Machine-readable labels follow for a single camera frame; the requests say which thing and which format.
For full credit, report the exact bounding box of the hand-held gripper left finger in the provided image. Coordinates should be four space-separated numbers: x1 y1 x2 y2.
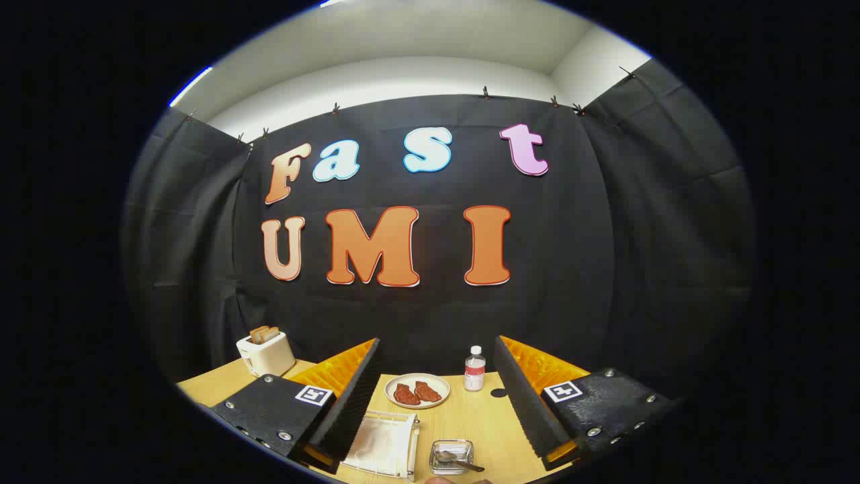
210 337 382 475

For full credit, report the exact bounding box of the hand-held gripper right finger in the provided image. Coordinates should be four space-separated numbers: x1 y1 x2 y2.
494 335 677 471

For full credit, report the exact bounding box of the white wire dish rack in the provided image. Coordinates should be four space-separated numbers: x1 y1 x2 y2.
341 409 421 481

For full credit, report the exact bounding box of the metal mesh basket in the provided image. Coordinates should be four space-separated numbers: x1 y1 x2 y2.
429 440 475 476

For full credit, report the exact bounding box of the white round steak dish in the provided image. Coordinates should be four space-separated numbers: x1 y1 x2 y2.
384 373 451 409

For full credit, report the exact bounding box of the white drain tray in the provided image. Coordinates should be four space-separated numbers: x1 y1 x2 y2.
346 415 409 475

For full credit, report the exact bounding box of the clear water bottle red label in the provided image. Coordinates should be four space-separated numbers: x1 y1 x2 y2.
464 346 486 392

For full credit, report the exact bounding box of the white toaster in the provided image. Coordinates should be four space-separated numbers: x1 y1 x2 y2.
236 331 296 378

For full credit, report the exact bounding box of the black backdrop cloth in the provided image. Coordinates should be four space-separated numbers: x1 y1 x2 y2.
121 59 757 404

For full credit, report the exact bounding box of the ceiling light strip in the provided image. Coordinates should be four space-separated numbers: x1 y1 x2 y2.
168 66 214 108

